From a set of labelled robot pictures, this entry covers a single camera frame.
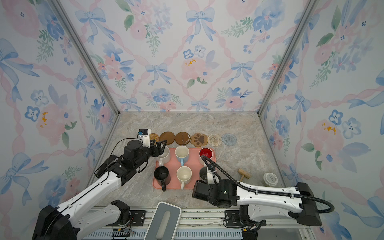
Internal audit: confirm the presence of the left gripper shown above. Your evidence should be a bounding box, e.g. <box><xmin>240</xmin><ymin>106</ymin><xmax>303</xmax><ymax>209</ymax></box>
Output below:
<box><xmin>135</xmin><ymin>139</ymin><xmax>167</xmax><ymax>170</ymax></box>

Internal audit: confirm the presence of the white speckled mug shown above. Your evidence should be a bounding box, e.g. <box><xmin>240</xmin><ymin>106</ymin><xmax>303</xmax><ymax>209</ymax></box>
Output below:
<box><xmin>157</xmin><ymin>146</ymin><xmax>171</xmax><ymax>166</ymax></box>

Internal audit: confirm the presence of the rattan woven coaster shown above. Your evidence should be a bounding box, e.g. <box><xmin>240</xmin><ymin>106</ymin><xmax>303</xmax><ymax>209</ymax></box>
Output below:
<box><xmin>150</xmin><ymin>133</ymin><xmax>160</xmax><ymax>142</ymax></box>

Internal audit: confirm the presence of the plain wooden round coaster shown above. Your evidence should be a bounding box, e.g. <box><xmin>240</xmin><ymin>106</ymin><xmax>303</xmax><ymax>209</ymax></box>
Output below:
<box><xmin>159</xmin><ymin>131</ymin><xmax>175</xmax><ymax>145</ymax></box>

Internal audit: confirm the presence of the dark brown round coaster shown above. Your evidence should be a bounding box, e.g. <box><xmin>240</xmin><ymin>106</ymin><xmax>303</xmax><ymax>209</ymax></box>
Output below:
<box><xmin>175</xmin><ymin>132</ymin><xmax>191</xmax><ymax>146</ymax></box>

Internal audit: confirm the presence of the grey mug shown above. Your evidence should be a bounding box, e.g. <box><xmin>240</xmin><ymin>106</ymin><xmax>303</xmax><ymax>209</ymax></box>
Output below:
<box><xmin>199</xmin><ymin>167</ymin><xmax>208</xmax><ymax>183</ymax></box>

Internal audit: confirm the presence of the pink mug red inside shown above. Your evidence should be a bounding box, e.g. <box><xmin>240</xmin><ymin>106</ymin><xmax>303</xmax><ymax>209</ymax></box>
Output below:
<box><xmin>199</xmin><ymin>148</ymin><xmax>213</xmax><ymax>165</ymax></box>

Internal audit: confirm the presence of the white multicolour woven coaster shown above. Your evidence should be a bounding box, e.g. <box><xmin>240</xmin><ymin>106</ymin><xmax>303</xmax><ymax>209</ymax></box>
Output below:
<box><xmin>208</xmin><ymin>134</ymin><xmax>222</xmax><ymax>147</ymax></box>

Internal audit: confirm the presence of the light blue woven coaster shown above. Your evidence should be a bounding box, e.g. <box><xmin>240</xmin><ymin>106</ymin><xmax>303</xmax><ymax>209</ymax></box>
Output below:
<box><xmin>222</xmin><ymin>133</ymin><xmax>237</xmax><ymax>146</ymax></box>

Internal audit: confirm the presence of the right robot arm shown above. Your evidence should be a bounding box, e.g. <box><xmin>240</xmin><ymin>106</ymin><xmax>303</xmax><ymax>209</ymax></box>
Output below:
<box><xmin>192</xmin><ymin>179</ymin><xmax>322</xmax><ymax>227</ymax></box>

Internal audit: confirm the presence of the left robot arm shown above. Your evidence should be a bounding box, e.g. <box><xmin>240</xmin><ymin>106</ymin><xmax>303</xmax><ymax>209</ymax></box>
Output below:
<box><xmin>32</xmin><ymin>139</ymin><xmax>167</xmax><ymax>240</ymax></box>

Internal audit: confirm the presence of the light blue mug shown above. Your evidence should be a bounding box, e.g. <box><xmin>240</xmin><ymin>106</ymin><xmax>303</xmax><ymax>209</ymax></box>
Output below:
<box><xmin>175</xmin><ymin>146</ymin><xmax>190</xmax><ymax>167</ymax></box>

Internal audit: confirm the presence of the black mug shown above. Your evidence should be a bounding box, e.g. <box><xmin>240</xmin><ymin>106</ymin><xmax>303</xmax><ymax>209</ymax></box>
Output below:
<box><xmin>154</xmin><ymin>166</ymin><xmax>171</xmax><ymax>192</ymax></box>

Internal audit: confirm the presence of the wooden mallet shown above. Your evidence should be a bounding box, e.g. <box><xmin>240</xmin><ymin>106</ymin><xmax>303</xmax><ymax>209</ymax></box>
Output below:
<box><xmin>238</xmin><ymin>168</ymin><xmax>252</xmax><ymax>182</ymax></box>

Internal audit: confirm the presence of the pink tray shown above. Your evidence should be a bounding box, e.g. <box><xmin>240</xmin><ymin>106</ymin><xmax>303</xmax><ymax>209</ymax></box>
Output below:
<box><xmin>153</xmin><ymin>146</ymin><xmax>217</xmax><ymax>191</ymax></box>

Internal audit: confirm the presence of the cream white mug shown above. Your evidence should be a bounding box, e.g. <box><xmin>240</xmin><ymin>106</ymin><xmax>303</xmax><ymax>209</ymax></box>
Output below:
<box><xmin>177</xmin><ymin>166</ymin><xmax>192</xmax><ymax>190</ymax></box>

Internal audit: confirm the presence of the cork paw coaster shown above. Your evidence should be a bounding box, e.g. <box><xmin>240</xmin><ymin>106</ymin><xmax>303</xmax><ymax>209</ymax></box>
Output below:
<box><xmin>190</xmin><ymin>133</ymin><xmax>208</xmax><ymax>148</ymax></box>

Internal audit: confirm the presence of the white lidded cup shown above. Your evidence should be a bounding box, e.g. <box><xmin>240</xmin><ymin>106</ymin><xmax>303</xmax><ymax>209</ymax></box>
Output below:
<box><xmin>263</xmin><ymin>173</ymin><xmax>279</xmax><ymax>187</ymax></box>

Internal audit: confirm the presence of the black stapler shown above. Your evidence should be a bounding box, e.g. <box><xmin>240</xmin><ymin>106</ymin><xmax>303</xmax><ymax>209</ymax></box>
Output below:
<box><xmin>94</xmin><ymin>155</ymin><xmax>118</xmax><ymax>179</ymax></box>

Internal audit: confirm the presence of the black corrugated cable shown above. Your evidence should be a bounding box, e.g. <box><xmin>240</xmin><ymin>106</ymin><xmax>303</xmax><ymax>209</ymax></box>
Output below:
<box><xmin>200</xmin><ymin>155</ymin><xmax>335</xmax><ymax>214</ymax></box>

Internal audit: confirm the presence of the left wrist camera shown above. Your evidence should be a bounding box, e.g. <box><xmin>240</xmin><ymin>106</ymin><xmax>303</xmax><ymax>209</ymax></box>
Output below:
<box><xmin>138</xmin><ymin>129</ymin><xmax>151</xmax><ymax>148</ymax></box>

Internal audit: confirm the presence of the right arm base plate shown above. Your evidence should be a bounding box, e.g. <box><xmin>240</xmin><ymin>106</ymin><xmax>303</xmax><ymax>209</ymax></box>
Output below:
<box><xmin>224</xmin><ymin>209</ymin><xmax>267</xmax><ymax>228</ymax></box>

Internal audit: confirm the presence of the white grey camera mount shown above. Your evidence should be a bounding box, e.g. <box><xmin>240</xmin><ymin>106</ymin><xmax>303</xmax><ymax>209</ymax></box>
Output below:
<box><xmin>144</xmin><ymin>202</ymin><xmax>182</xmax><ymax>240</ymax></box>

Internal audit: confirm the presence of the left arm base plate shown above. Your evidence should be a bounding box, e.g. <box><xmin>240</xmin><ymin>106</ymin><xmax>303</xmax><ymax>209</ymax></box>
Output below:
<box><xmin>107</xmin><ymin>210</ymin><xmax>146</xmax><ymax>227</ymax></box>

